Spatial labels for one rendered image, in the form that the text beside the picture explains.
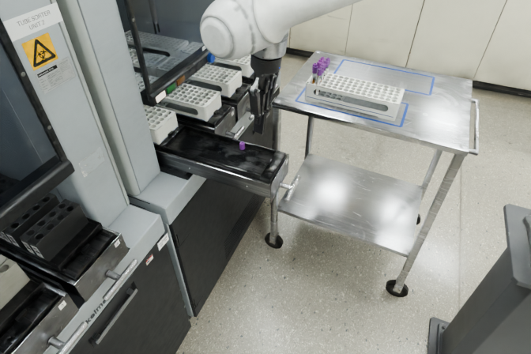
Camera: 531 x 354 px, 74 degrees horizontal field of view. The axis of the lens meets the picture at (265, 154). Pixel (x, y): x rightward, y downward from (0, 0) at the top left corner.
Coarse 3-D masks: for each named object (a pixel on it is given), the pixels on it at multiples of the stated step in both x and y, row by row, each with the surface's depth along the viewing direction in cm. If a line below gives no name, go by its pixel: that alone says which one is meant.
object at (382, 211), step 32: (352, 64) 138; (384, 64) 138; (288, 96) 120; (416, 96) 120; (448, 96) 120; (384, 128) 106; (416, 128) 107; (448, 128) 107; (320, 160) 177; (320, 192) 160; (352, 192) 160; (384, 192) 161; (416, 192) 161; (320, 224) 147; (352, 224) 147; (384, 224) 147; (416, 224) 179; (416, 256) 132
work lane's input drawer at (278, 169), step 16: (176, 128) 107; (192, 128) 107; (160, 144) 101; (176, 144) 103; (192, 144) 103; (208, 144) 103; (224, 144) 103; (160, 160) 103; (176, 160) 100; (192, 160) 98; (208, 160) 96; (224, 160) 98; (240, 160) 98; (256, 160) 98; (272, 160) 95; (288, 160) 101; (208, 176) 98; (224, 176) 95; (240, 176) 93; (256, 176) 92; (272, 176) 91; (256, 192) 94; (272, 192) 93; (288, 192) 96
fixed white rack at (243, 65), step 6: (216, 60) 132; (222, 60) 131; (228, 60) 131; (234, 60) 131; (240, 60) 131; (246, 60) 131; (222, 66) 139; (228, 66) 139; (234, 66) 139; (240, 66) 130; (246, 66) 129; (246, 72) 130; (252, 72) 133
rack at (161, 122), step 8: (152, 112) 105; (160, 112) 105; (168, 112) 106; (152, 120) 102; (160, 120) 103; (168, 120) 102; (176, 120) 106; (152, 128) 99; (160, 128) 100; (168, 128) 103; (152, 136) 100; (160, 136) 101
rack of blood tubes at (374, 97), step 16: (336, 80) 116; (352, 80) 117; (320, 96) 115; (336, 96) 115; (352, 96) 110; (368, 96) 108; (384, 96) 108; (400, 96) 108; (368, 112) 111; (384, 112) 109
